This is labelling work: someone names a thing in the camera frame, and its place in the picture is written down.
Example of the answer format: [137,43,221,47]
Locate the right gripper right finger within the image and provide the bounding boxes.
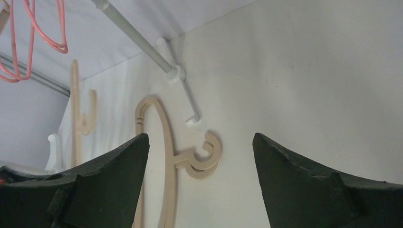
[252,133,403,228]

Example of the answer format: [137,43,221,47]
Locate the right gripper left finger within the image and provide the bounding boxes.
[0,133,150,228]

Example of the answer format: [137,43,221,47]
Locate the beige hanger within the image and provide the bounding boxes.
[135,95,222,228]
[0,0,10,33]
[69,59,97,167]

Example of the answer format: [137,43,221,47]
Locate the pink wire hanger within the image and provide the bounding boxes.
[0,0,36,84]
[21,0,69,54]

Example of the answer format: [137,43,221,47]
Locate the metal clothes rack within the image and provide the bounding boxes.
[45,0,202,174]

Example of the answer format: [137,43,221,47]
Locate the aluminium frame structure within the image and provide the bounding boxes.
[0,52,70,97]

